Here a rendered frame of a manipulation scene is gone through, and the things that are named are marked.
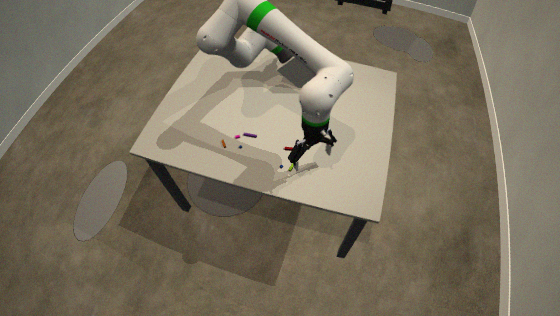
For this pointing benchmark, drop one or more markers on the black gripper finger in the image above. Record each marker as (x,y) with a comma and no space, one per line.
(300,147)
(329,142)

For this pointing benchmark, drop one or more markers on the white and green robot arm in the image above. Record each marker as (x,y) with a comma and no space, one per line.
(318,96)

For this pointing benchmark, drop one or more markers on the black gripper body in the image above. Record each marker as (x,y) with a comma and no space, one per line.
(309,139)

